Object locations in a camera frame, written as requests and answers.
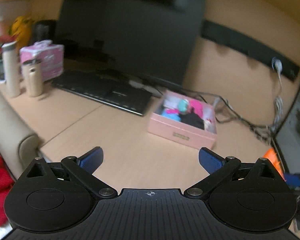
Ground coiled white cable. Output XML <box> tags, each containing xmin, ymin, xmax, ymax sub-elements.
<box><xmin>271</xmin><ymin>57</ymin><xmax>285</xmax><ymax>130</ymax></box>

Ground tall beige thermos bottle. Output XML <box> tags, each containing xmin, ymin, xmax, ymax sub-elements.
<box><xmin>1</xmin><ymin>42</ymin><xmax>22</xmax><ymax>98</ymax></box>

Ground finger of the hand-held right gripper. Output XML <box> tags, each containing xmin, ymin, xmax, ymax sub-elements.
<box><xmin>285</xmin><ymin>172</ymin><xmax>300</xmax><ymax>189</ymax></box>

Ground black computer monitor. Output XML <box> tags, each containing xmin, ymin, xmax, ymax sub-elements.
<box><xmin>56</xmin><ymin>0</ymin><xmax>208</xmax><ymax>88</ymax></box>

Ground black cup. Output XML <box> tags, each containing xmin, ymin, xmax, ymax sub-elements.
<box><xmin>34</xmin><ymin>21</ymin><xmax>57</xmax><ymax>45</ymax></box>

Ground gold tumbler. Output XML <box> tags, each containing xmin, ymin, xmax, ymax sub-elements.
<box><xmin>22</xmin><ymin>59</ymin><xmax>43</xmax><ymax>97</ymax></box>

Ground pink cardboard box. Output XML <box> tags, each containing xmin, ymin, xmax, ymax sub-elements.
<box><xmin>147</xmin><ymin>89</ymin><xmax>218</xmax><ymax>150</ymax></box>

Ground black plush toy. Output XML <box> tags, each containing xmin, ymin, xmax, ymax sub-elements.
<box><xmin>179</xmin><ymin>111</ymin><xmax>205</xmax><ymax>130</ymax></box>

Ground pink tissue package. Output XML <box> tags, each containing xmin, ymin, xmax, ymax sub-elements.
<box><xmin>19</xmin><ymin>41</ymin><xmax>65</xmax><ymax>82</ymax></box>

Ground yellow plush toy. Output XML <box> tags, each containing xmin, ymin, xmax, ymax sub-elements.
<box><xmin>9</xmin><ymin>16</ymin><xmax>33</xmax><ymax>45</ymax></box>

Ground computer tower case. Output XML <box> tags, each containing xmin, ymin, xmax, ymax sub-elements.
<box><xmin>272</xmin><ymin>65</ymin><xmax>300</xmax><ymax>178</ymax></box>

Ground red cloth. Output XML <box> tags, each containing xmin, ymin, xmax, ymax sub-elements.
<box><xmin>0</xmin><ymin>144</ymin><xmax>15</xmax><ymax>227</ymax></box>

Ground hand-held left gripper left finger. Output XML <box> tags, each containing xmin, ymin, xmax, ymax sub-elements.
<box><xmin>21</xmin><ymin>146</ymin><xmax>117</xmax><ymax>199</ymax></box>

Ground tangled black cables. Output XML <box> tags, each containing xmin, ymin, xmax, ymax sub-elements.
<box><xmin>190</xmin><ymin>90</ymin><xmax>275</xmax><ymax>143</ymax></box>

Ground light blue pouch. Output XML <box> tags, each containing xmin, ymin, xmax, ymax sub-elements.
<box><xmin>161</xmin><ymin>109</ymin><xmax>182</xmax><ymax>122</ymax></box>

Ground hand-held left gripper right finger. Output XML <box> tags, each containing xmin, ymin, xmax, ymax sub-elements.
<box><xmin>186</xmin><ymin>147</ymin><xmax>278</xmax><ymax>199</ymax></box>

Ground black keyboard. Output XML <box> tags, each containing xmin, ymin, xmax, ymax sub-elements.
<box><xmin>51</xmin><ymin>70</ymin><xmax>153</xmax><ymax>117</ymax></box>

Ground teal round toy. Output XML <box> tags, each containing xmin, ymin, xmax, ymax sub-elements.
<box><xmin>177</xmin><ymin>99</ymin><xmax>189</xmax><ymax>112</ymax></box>

